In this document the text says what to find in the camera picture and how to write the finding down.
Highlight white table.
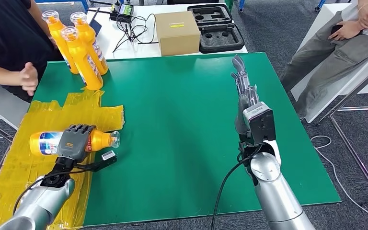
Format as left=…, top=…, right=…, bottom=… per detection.
left=71, top=3, right=248, bottom=61

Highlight person's left hand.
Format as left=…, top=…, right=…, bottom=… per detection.
left=327, top=20, right=362, bottom=41

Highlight black tangled cables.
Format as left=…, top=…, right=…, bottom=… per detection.
left=112, top=14, right=158, bottom=54

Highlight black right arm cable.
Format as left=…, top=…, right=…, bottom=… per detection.
left=210, top=144, right=264, bottom=230

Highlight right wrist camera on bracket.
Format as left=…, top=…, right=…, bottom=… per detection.
left=242, top=102, right=276, bottom=146

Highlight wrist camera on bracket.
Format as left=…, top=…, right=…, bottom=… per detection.
left=75, top=150, right=117, bottom=173
left=242, top=102, right=276, bottom=146

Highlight black object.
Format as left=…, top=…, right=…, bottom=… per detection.
left=167, top=0, right=219, bottom=5

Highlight black controller with green screen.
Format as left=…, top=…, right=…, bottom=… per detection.
left=109, top=2, right=135, bottom=22

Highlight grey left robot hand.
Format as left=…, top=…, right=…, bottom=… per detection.
left=57, top=124, right=96, bottom=162

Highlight black foam case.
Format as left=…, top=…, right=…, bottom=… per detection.
left=187, top=3, right=245, bottom=54

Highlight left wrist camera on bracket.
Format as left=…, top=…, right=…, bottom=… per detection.
left=75, top=150, right=117, bottom=173

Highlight person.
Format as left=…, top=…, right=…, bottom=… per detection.
left=0, top=0, right=64, bottom=104
left=279, top=0, right=368, bottom=120

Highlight yellow plastic sheet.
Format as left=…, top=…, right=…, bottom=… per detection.
left=0, top=90, right=125, bottom=230

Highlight orange plastic bottle clear cap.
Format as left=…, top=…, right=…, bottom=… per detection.
left=60, top=26, right=104, bottom=92
left=29, top=128, right=120, bottom=157
left=42, top=10, right=79, bottom=75
left=70, top=12, right=109, bottom=76

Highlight brown cardboard box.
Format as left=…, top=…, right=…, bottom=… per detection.
left=154, top=11, right=201, bottom=57

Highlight white floor cable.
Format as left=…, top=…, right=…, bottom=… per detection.
left=310, top=135, right=368, bottom=225

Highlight white bench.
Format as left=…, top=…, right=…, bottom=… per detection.
left=0, top=79, right=32, bottom=132
left=290, top=3, right=368, bottom=124

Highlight dark blue tablet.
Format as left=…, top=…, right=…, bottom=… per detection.
left=89, top=9, right=103, bottom=37

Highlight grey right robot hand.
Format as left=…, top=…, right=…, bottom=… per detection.
left=230, top=54, right=261, bottom=143

